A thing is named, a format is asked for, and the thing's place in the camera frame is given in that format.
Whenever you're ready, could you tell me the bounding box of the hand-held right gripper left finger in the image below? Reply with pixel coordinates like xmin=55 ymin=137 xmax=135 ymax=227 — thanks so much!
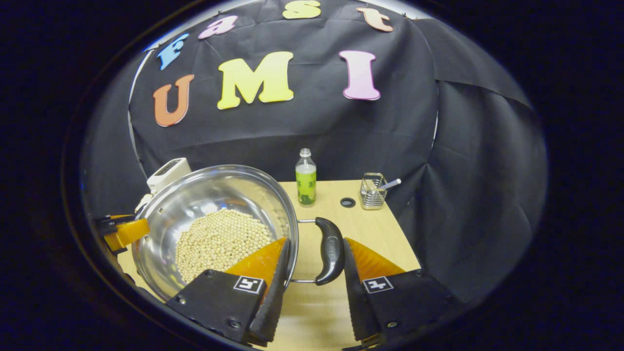
xmin=166 ymin=237 xmax=292 ymax=348

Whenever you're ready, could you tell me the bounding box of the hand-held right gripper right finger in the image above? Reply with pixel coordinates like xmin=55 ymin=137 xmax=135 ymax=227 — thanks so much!
xmin=343 ymin=237 xmax=464 ymax=349

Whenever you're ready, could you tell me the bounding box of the stainless steel pot black handle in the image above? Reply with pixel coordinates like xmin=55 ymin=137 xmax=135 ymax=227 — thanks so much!
xmin=132 ymin=165 xmax=346 ymax=303

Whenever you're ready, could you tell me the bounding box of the white countertop appliance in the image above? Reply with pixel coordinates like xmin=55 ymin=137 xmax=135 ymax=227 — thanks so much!
xmin=136 ymin=157 xmax=192 ymax=213

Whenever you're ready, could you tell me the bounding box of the pile of soybeans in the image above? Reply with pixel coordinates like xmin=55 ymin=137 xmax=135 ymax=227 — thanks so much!
xmin=175 ymin=210 xmax=273 ymax=284

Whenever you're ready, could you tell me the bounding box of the green label clear bottle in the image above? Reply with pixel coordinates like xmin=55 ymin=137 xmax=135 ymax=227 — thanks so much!
xmin=295 ymin=148 xmax=317 ymax=206

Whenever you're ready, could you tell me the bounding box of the black backdrop cloth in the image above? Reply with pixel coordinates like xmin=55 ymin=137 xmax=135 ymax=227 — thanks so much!
xmin=80 ymin=0 xmax=549 ymax=305

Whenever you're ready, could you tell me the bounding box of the metal wire utensil holder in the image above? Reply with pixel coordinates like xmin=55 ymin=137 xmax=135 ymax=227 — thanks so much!
xmin=360 ymin=173 xmax=388 ymax=211

